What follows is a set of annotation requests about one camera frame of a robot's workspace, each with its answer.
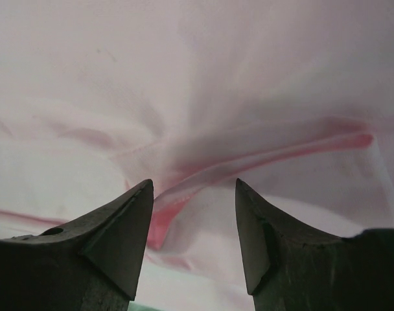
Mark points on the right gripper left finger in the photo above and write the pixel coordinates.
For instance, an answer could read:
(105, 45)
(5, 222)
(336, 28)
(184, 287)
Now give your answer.
(90, 263)

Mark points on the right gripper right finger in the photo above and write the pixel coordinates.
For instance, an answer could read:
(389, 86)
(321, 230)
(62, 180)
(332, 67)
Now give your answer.
(290, 265)

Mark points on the pink t shirt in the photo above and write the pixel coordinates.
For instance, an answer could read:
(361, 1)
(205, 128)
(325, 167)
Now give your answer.
(296, 98)

